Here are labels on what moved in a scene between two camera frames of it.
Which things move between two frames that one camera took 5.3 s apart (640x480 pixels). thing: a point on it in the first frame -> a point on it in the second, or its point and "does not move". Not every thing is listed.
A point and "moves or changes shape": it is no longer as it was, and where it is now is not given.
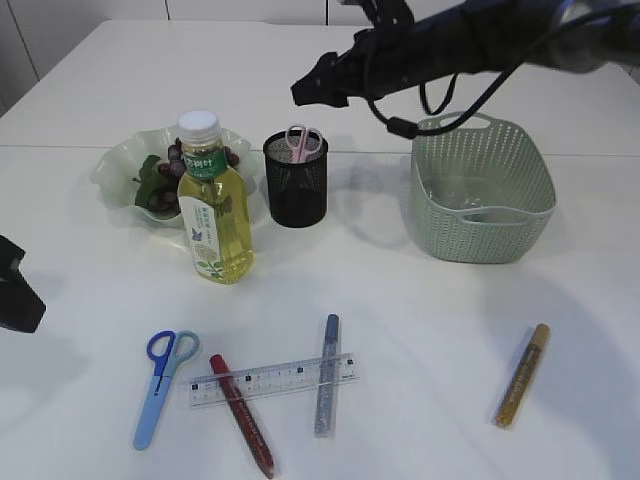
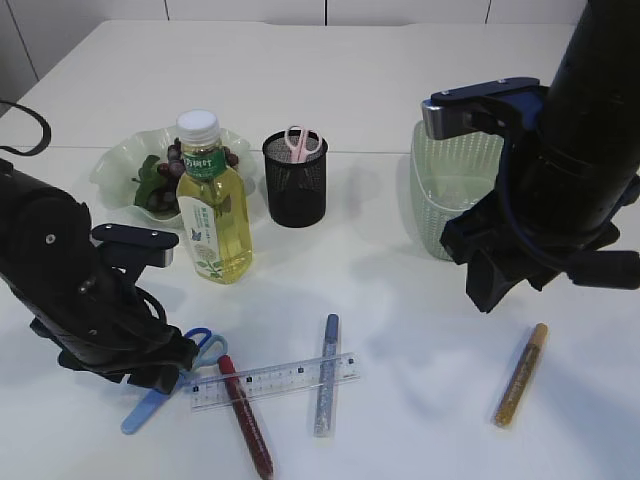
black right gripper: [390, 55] -> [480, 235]
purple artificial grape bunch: [158, 184] does not move
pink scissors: [302, 142] does not move
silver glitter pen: [325, 417] does not move
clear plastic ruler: [273, 380] does not move
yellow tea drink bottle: [215, 203] does not move
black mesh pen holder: [298, 190] does not move
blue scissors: [170, 350] moves or changes shape
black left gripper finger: [21, 308] -> [117, 330]
